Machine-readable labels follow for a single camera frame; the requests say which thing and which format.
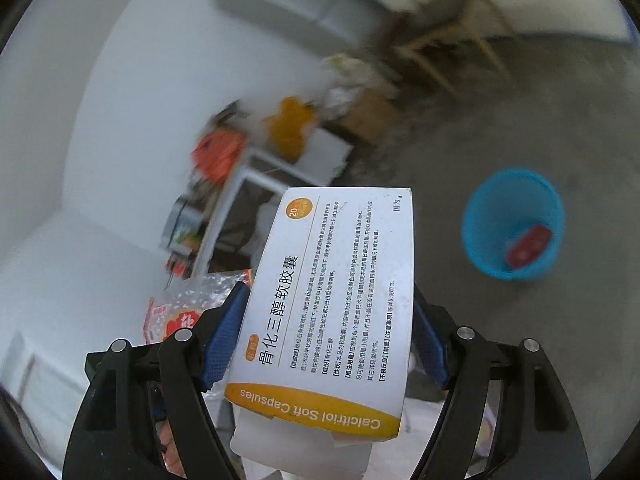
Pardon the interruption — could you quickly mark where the clear red snack bag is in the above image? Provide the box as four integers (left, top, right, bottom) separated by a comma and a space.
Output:
142, 270, 253, 344

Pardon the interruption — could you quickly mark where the white orange medicine box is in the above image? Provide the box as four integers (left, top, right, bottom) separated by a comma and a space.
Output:
224, 186, 414, 479

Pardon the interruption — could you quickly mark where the red squirrel snack box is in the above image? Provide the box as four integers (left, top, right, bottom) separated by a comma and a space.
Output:
506, 224, 552, 270

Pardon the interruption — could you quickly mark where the blue plastic trash basket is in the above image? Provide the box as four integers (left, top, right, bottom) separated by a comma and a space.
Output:
460, 168, 565, 282

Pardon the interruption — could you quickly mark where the white side table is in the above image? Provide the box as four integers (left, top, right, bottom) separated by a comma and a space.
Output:
191, 145, 328, 278

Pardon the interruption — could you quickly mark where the steel rice cooker pot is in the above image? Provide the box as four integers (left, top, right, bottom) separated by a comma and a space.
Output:
160, 196, 204, 257

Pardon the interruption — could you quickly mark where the red plastic bag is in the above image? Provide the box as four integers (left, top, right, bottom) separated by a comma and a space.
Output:
191, 127, 247, 184

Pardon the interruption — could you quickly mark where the yellow plastic bag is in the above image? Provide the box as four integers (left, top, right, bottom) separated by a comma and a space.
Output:
262, 96, 317, 162

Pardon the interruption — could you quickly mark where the cardboard box on floor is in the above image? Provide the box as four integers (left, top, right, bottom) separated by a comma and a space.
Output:
337, 89, 399, 144

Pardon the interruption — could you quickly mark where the white bags pile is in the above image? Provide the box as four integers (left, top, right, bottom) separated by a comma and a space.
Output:
322, 52, 399, 101

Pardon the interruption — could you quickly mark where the wooden chair right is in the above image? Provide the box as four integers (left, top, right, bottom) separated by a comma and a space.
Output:
378, 0, 518, 96

